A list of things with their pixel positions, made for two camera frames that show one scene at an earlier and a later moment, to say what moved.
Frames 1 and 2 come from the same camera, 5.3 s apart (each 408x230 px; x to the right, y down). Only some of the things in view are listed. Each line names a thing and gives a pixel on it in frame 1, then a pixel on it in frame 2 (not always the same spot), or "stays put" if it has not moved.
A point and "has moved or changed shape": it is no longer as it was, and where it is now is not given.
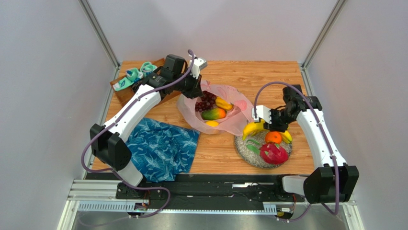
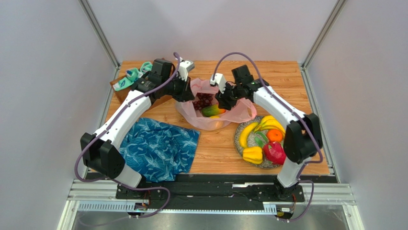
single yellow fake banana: (252, 128) has moved or changed shape
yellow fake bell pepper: (222, 104) has moved or changed shape
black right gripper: (277, 124) -> (223, 100)
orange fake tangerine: (273, 136) stays put
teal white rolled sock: (133, 75) stays put
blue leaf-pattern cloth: (162, 151) stays put
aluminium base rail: (99, 196) stays put
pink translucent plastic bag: (235, 120) has moved or changed shape
